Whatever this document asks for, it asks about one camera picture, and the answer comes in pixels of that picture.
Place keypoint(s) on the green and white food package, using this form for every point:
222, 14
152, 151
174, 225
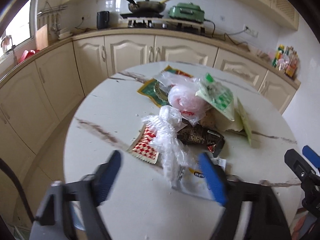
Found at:
220, 97

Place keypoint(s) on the pale green flat package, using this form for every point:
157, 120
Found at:
245, 120

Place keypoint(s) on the white wall outlet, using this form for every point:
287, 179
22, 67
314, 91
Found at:
250, 30

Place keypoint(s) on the green electric cooker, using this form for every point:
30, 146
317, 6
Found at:
186, 11

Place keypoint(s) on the thin clear plastic bag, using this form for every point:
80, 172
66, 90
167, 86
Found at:
172, 78

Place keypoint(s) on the wooden cutting board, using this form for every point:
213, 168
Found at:
42, 37

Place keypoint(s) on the kitchen window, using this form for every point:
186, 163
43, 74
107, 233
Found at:
20, 27

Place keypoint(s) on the sink faucet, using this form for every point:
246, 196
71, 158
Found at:
10, 47

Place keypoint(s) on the black frying pan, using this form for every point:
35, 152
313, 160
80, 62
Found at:
147, 5

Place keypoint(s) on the red plastic basket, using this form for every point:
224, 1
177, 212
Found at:
27, 55

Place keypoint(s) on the cluster of condiment bottles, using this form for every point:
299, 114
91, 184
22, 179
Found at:
286, 60

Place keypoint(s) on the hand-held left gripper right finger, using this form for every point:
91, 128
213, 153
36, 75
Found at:
212, 177

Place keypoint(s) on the dark brown snack wrapper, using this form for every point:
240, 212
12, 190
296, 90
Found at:
197, 136

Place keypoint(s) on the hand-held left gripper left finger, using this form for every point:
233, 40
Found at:
110, 177

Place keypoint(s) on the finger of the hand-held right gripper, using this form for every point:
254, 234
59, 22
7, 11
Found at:
297, 163
311, 156

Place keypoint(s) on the metal utensil rack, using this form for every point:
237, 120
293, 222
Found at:
53, 13

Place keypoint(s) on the stack of white plates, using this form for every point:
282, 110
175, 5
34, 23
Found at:
65, 34

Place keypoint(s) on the black electric kettle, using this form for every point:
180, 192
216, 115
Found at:
103, 20

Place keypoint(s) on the white pouch with yellow label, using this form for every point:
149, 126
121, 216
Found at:
192, 180

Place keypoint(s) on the cream lower kitchen cabinets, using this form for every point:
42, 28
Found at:
130, 52

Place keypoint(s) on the green and yellow snack wrapper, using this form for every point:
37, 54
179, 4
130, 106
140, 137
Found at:
152, 90

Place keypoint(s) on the red checkered snack wrapper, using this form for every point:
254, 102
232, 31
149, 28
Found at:
143, 146

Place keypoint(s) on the gas stove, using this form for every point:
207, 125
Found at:
162, 22

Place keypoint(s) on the pink and white plastic bag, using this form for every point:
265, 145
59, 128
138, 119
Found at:
183, 98

